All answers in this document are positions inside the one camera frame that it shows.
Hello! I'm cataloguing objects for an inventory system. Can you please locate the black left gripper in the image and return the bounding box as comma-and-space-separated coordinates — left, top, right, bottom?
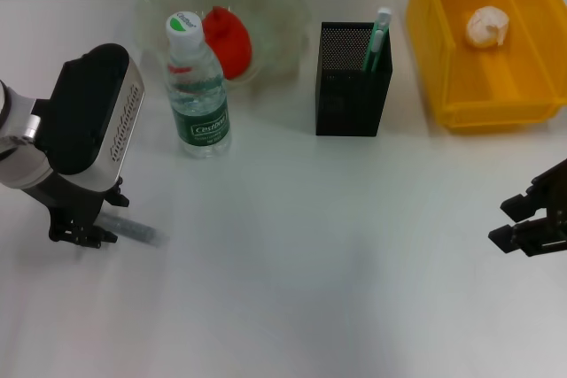
20, 172, 131, 250

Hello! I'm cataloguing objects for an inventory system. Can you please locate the gray marker pen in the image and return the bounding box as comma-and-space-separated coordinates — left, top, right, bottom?
97, 212, 170, 250

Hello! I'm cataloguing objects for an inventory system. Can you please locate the clear plastic water bottle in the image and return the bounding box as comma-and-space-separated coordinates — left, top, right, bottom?
166, 10, 232, 158

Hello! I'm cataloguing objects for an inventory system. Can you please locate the white paper ball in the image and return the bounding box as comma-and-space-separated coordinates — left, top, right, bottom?
464, 6, 513, 48

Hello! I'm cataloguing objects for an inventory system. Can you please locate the red-orange fruit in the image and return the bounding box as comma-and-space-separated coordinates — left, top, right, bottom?
201, 5, 253, 81

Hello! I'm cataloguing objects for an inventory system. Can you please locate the black mesh pen holder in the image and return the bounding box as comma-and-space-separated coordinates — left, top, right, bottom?
315, 21, 394, 138

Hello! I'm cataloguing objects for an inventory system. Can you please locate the green glass fruit bowl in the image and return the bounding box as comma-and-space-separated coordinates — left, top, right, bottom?
135, 0, 310, 100

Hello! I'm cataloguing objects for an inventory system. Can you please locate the yellow plastic bin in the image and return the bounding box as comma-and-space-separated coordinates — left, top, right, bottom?
407, 0, 567, 135

